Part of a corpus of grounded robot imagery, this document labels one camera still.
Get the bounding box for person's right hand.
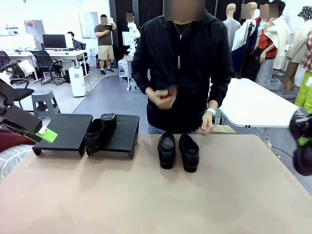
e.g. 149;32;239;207
146;89;175;109

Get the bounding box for white table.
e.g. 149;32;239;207
214;78;301;128

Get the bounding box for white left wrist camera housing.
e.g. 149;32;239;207
0;70;12;86

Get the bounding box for mannequin in cream jacket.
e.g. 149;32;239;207
264;0;291;71

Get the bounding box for white plastic wrapped bundle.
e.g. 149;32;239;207
0;143;35;183

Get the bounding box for lit computer case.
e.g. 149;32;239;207
117;59;134;78

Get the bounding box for white air purifier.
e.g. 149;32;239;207
68;66;87;98

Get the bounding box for grey panel with red sign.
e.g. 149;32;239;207
23;19;46;49

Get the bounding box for person in black hooded jacket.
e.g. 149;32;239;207
131;0;234;135

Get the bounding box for white office desk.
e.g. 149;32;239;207
0;49;88;81

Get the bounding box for standing person in black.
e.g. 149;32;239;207
121;11;135;47

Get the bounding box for black computer monitor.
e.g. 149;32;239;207
42;34;67;51

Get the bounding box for dark red cloth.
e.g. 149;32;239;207
0;131;42;153

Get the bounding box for black leather loafer shoe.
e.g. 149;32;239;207
178;133;200;173
84;112;117;156
157;132;176;170

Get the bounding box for black mesh office chair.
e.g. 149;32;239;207
30;50;66;86

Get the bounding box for white computer monitor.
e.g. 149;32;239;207
0;33;35;51

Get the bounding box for black shoe stand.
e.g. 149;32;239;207
32;113;94;158
85;114;140;159

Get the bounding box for mannequin in grey tank top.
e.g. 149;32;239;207
222;3;242;53

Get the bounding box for grey plastic stool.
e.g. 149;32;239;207
31;89;61;118

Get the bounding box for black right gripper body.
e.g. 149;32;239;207
289;107;312;176

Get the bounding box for person's left forearm black sleeve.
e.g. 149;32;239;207
207;73;233;110

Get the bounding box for mannequin with bucket hat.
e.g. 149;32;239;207
283;6;312;98

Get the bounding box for silver cross necklace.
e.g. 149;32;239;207
174;21;193;39

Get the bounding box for man in brown shirt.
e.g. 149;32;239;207
94;14;117;76

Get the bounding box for wall whiteboard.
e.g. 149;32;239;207
78;11;101;39

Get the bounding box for mannequin in white navy jacket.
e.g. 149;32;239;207
231;1;259;79

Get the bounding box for mannequin in neon yellow pants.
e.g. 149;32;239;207
294;70;312;108

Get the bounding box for person's left hand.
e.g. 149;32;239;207
197;114;214;135

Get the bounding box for mannequin in red top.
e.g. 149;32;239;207
254;9;278;86

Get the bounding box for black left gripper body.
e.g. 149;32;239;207
0;80;12;124

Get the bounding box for cardboard box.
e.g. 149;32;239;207
210;125;237;135

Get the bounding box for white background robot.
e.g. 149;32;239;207
123;21;142;57

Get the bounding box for seated person at desk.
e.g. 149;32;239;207
67;31;83;51

